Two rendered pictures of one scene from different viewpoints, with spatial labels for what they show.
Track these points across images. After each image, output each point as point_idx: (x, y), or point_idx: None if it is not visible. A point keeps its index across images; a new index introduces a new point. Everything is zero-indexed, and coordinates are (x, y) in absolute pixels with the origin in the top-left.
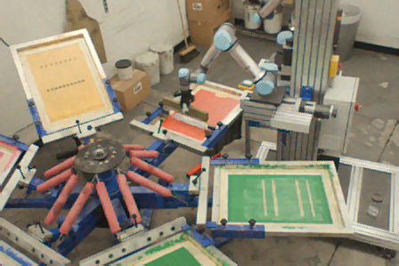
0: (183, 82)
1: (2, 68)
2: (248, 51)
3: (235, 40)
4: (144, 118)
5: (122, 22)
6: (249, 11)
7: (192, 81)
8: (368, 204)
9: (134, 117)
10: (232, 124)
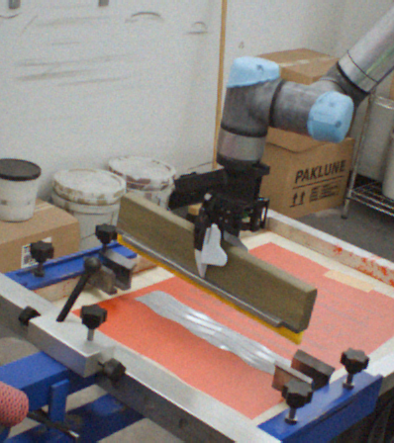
0: (240, 114)
1: None
2: (381, 255)
3: None
4: (29, 351)
5: (49, 56)
6: None
7: (288, 116)
8: None
9: None
10: (380, 402)
